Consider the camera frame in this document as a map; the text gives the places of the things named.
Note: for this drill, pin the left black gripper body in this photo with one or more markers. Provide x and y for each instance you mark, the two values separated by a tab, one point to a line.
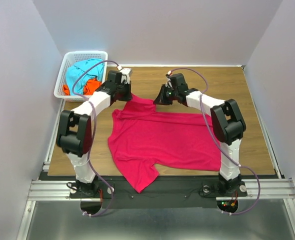
124	90

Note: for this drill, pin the pink t-shirt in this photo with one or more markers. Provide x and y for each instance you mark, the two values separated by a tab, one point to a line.
143	137

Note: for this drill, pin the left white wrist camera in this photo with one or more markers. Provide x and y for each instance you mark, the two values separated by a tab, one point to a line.
125	75

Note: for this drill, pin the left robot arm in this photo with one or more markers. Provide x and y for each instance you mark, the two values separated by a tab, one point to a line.
75	133

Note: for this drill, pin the orange t-shirt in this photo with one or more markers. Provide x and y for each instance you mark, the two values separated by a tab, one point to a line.
82	87

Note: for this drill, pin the white plastic basket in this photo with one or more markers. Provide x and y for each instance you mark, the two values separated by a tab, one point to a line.
80	65

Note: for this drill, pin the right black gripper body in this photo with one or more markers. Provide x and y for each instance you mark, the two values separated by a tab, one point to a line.
167	94

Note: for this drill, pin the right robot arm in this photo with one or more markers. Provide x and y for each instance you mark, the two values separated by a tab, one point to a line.
228	125

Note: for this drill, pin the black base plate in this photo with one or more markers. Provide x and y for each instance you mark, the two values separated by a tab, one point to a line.
115	192

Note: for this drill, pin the aluminium rail frame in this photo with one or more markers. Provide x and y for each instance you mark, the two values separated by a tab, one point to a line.
266	213

